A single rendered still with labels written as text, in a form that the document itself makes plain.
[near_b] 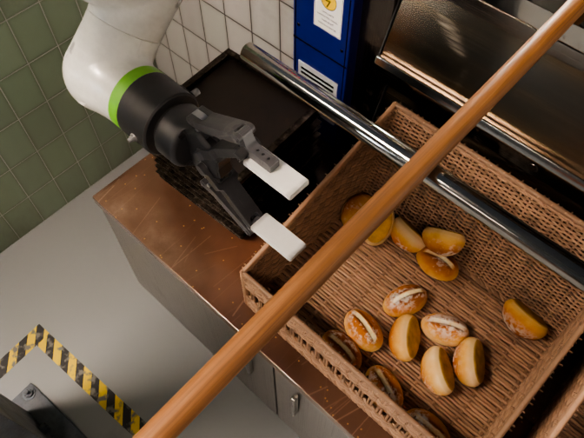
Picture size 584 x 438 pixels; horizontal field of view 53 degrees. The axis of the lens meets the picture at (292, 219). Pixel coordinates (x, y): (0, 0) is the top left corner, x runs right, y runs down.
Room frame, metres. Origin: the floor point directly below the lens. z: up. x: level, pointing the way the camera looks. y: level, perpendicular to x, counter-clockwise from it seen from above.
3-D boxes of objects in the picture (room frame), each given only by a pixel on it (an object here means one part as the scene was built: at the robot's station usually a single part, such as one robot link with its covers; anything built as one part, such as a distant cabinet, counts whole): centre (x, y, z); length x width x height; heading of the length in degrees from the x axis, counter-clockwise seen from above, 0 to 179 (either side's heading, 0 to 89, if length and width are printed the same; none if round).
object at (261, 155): (0.39, 0.04, 1.28); 0.05 x 0.01 x 0.03; 47
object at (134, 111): (0.52, 0.17, 1.20); 0.12 x 0.06 x 0.09; 137
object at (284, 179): (0.38, 0.02, 1.27); 0.07 x 0.03 x 0.01; 47
